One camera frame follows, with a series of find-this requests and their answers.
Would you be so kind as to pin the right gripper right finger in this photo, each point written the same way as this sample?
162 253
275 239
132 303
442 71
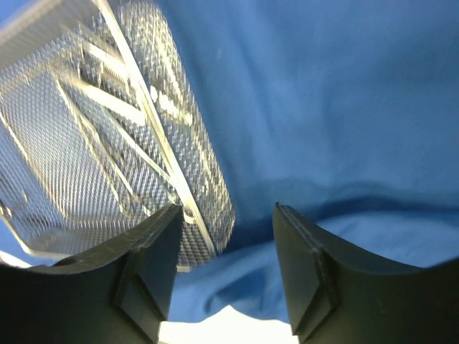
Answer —
337 292

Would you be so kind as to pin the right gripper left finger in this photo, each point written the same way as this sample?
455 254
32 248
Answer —
116 292

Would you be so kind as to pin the blue surgical wrap cloth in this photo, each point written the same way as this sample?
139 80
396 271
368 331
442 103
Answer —
345 110

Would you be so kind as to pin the steel tweezers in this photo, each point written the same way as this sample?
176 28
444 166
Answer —
115 104

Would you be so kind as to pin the metal mesh instrument tray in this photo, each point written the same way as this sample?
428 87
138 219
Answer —
69 180

